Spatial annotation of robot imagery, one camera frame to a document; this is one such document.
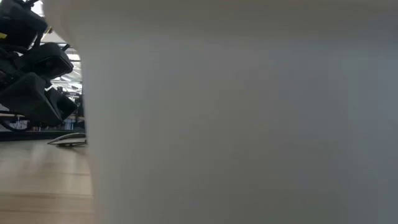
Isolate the white plastic cutlery tray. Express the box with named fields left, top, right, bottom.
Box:
left=42, top=0, right=398, bottom=224

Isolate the black aluminium table frame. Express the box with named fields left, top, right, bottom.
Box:
left=0, top=129, right=86, bottom=142

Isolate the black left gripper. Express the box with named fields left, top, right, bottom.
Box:
left=0, top=42, right=78, bottom=127

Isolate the black spoon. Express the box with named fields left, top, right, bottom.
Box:
left=47, top=133, right=87, bottom=147

